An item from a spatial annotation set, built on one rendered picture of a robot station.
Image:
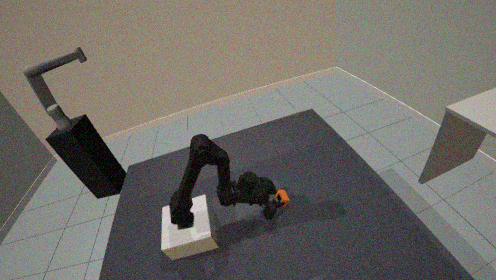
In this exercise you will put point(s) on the orange block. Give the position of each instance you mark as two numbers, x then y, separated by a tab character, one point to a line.
281	196

